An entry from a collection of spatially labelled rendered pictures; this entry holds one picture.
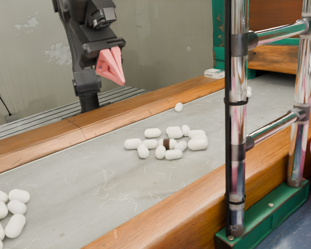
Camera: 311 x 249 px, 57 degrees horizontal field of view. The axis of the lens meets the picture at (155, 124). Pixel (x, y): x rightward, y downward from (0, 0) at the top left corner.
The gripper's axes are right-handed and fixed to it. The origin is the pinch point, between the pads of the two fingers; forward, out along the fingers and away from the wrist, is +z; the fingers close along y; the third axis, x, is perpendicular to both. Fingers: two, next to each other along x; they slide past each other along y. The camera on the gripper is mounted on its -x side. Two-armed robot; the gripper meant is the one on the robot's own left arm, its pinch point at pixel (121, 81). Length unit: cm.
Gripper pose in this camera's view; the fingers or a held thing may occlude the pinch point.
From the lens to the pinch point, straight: 62.5
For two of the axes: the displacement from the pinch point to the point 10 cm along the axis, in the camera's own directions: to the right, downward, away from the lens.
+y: 7.9, -3.1, 5.3
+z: 5.3, 7.8, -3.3
